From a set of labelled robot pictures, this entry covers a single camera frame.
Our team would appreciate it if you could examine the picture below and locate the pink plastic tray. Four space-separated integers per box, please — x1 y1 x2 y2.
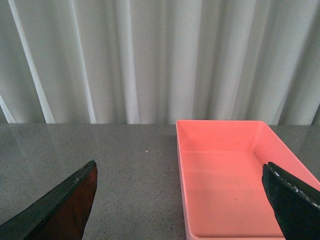
176 120 320 240

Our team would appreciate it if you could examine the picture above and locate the white pleated curtain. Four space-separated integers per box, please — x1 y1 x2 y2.
0 0 320 125

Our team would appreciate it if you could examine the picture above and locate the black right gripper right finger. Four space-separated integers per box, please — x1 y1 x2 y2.
262 162 320 240

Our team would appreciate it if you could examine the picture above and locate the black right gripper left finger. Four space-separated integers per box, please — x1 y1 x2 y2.
0 160 98 240

